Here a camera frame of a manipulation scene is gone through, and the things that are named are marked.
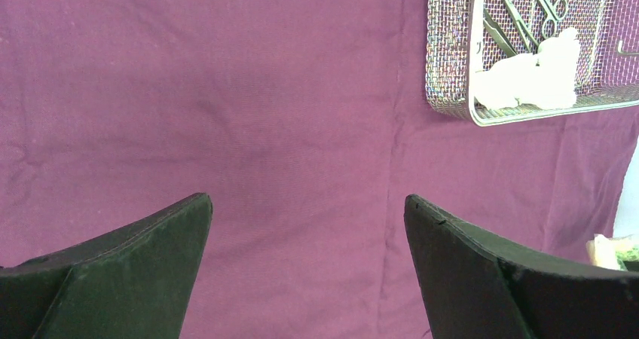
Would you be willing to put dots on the wire mesh instrument tray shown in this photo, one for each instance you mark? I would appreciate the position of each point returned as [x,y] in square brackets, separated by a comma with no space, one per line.
[458,45]

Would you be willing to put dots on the white cotton balls bag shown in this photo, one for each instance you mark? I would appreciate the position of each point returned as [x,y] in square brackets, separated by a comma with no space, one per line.
[545,79]

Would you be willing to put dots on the green packet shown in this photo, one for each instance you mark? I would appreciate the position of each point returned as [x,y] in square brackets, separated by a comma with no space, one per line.
[615,253]

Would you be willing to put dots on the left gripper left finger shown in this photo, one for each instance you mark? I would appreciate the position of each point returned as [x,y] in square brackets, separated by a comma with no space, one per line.
[132,282]

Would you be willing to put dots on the purple cloth wrap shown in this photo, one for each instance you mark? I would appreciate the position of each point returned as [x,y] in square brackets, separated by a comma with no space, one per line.
[306,123]

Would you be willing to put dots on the metal tweezers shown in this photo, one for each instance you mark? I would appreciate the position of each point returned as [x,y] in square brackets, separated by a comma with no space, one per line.
[497,34]

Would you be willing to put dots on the metal surgical scissors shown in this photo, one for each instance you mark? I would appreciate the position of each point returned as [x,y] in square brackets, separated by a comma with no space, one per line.
[555,11]

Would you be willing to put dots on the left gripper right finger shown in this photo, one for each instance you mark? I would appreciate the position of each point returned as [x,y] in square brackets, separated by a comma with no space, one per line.
[477,284]

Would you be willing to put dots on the metal forceps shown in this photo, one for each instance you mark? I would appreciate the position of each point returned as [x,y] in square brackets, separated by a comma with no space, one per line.
[529,41]

